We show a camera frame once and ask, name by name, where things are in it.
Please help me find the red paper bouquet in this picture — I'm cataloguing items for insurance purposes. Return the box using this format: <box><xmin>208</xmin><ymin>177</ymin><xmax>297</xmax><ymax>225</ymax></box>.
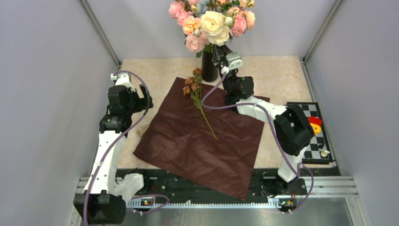
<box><xmin>134</xmin><ymin>78</ymin><xmax>264</xmax><ymax>201</ymax></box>

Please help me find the black cylindrical vase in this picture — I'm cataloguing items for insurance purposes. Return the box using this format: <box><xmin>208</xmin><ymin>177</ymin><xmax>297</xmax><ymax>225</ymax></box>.
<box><xmin>201</xmin><ymin>52</ymin><xmax>219</xmax><ymax>82</ymax></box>

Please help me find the beige satin ribbon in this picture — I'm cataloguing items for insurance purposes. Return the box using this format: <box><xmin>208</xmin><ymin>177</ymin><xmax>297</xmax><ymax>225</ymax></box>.
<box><xmin>137</xmin><ymin>124</ymin><xmax>149</xmax><ymax>137</ymax></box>

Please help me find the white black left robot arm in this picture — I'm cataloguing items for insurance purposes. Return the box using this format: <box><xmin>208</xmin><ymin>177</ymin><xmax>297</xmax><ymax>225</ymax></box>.
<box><xmin>73</xmin><ymin>84</ymin><xmax>153</xmax><ymax>226</ymax></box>

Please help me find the white rose stem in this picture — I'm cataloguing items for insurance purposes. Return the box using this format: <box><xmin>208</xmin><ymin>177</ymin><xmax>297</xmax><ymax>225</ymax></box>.
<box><xmin>196</xmin><ymin>11</ymin><xmax>232</xmax><ymax>58</ymax></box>

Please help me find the black white checkerboard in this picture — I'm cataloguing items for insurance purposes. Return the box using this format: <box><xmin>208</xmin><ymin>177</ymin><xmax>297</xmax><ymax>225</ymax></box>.
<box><xmin>287</xmin><ymin>102</ymin><xmax>334</xmax><ymax>164</ymax></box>

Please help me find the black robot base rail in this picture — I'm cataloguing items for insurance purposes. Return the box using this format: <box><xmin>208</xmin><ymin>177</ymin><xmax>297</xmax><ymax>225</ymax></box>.
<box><xmin>116</xmin><ymin>169</ymin><xmax>308</xmax><ymax>204</ymax></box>

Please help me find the colourful artificial flower bunch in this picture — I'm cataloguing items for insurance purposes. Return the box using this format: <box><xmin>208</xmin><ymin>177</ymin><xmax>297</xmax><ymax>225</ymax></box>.
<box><xmin>168</xmin><ymin>0</ymin><xmax>255</xmax><ymax>57</ymax></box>

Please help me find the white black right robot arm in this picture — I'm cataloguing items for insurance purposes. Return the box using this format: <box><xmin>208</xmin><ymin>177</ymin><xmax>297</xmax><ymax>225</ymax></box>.
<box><xmin>212</xmin><ymin>45</ymin><xmax>320</xmax><ymax>194</ymax></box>

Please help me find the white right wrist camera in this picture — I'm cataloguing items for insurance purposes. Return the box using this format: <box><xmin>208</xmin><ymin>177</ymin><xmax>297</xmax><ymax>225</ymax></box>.
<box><xmin>221</xmin><ymin>52</ymin><xmax>243</xmax><ymax>75</ymax></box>

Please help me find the white toothed cable duct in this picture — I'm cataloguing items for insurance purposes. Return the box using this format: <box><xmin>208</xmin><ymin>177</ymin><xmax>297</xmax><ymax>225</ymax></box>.
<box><xmin>127</xmin><ymin>196</ymin><xmax>296</xmax><ymax>210</ymax></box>

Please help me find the red yellow toy block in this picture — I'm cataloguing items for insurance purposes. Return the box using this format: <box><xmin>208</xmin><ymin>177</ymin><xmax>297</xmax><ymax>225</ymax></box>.
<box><xmin>308</xmin><ymin>116</ymin><xmax>322</xmax><ymax>135</ymax></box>

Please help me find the brown small rose stem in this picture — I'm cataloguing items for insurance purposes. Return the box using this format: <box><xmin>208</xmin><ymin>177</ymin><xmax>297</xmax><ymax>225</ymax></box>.
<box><xmin>183</xmin><ymin>68</ymin><xmax>217</xmax><ymax>139</ymax></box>

